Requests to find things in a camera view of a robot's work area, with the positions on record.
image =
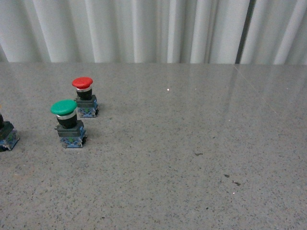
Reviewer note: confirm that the green mushroom push button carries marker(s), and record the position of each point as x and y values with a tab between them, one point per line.
71	131

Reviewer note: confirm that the red mushroom push button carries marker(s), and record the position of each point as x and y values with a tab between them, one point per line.
87	106

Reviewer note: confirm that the yellow push button switch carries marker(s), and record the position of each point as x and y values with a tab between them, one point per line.
8	135

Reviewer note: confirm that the white pleated curtain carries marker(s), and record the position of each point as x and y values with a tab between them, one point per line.
148	31

